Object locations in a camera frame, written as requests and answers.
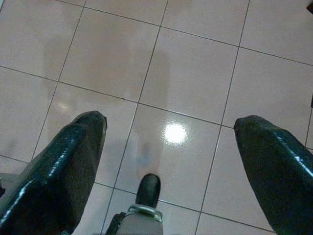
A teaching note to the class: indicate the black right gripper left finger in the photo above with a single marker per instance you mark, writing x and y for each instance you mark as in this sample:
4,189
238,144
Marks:
56,176

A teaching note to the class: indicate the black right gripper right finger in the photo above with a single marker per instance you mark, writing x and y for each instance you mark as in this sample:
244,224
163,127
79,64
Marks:
281,176

